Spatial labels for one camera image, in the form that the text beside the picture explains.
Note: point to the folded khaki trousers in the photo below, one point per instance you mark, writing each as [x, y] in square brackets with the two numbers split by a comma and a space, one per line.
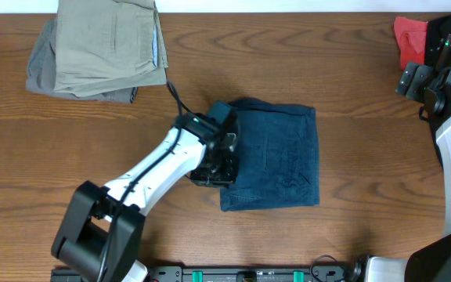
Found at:
[107, 45]

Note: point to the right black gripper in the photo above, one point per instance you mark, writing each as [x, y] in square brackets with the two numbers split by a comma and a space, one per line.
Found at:
[414, 81]

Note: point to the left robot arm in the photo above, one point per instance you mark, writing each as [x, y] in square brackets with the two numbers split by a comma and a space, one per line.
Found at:
[101, 231]

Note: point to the folded grey trousers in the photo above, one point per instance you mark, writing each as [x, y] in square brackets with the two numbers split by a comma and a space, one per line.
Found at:
[41, 71]

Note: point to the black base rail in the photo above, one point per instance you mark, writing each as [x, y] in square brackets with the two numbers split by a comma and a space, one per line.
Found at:
[319, 272]

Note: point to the black printed t-shirt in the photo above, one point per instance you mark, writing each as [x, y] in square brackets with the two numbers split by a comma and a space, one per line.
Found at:
[437, 31]

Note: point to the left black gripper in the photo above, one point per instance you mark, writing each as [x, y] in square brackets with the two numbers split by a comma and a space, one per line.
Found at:
[229, 179]

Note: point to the navy blue shorts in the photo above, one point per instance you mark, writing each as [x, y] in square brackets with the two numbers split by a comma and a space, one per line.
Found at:
[278, 151]

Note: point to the red garment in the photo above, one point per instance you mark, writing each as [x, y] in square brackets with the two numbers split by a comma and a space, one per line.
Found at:
[411, 39]

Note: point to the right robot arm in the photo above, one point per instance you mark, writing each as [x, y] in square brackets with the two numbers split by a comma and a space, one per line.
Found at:
[432, 263]

